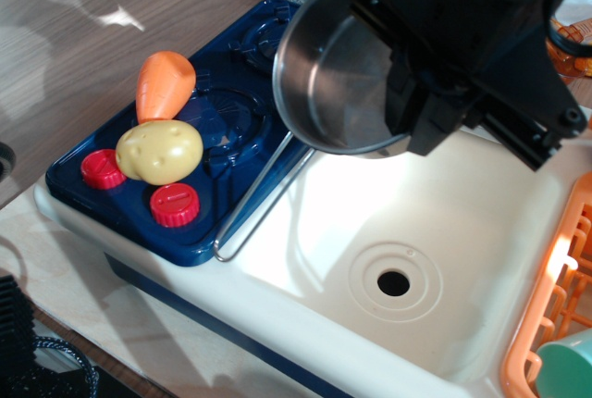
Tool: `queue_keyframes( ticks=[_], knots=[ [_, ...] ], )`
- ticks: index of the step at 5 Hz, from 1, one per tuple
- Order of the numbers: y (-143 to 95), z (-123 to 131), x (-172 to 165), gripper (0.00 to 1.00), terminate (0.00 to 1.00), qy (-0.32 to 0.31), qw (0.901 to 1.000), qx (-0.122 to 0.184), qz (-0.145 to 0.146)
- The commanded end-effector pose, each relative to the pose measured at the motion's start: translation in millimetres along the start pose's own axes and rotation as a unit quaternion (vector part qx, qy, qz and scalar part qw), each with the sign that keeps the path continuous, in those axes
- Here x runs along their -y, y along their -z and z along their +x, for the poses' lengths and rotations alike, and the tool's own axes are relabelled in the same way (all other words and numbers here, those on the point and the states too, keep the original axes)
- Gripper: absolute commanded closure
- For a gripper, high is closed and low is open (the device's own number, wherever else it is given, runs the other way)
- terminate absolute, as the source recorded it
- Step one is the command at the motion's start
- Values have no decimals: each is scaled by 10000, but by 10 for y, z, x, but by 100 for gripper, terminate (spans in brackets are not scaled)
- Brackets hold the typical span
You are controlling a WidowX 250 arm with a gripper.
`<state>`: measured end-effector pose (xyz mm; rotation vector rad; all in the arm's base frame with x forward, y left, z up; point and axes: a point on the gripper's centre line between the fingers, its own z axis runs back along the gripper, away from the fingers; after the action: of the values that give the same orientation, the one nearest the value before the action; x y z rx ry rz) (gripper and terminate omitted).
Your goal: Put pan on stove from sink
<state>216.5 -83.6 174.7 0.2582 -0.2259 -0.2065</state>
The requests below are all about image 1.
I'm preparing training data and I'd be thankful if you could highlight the cream toy sink unit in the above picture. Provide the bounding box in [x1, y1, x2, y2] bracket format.
[34, 132, 591, 397]

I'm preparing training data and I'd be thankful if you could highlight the yellow toy potato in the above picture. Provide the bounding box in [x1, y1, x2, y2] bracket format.
[116, 119, 204, 186]

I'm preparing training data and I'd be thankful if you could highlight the red stove knob left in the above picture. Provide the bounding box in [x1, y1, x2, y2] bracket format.
[80, 149, 127, 190]

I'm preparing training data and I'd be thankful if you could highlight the blue toy stove top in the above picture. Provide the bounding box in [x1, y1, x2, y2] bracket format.
[45, 0, 299, 267]

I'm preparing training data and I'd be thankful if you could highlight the orange toy carrot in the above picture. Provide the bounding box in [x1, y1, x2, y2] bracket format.
[135, 51, 196, 124]

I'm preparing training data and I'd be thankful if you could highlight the red stove knob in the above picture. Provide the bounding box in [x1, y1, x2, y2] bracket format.
[149, 182, 201, 228]
[80, 149, 127, 190]

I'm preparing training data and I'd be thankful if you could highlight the teal plastic cup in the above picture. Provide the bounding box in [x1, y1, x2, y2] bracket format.
[536, 329, 591, 398]

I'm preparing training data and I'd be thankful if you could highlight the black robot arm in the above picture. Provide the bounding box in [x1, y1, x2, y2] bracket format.
[351, 0, 591, 169]

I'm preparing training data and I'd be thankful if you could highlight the orange plastic dish rack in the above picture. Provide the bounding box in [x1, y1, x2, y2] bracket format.
[499, 173, 591, 397]

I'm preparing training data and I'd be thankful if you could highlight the red stove knob right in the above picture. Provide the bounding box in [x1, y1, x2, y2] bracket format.
[149, 182, 201, 228]

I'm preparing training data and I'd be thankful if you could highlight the orange transparent cup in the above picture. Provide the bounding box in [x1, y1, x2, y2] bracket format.
[547, 18, 591, 82]

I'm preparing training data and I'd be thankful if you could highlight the black braided cable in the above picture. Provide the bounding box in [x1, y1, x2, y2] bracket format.
[0, 272, 101, 398]

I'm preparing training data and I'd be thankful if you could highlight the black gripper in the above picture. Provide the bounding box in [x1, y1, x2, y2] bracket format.
[351, 0, 588, 169]

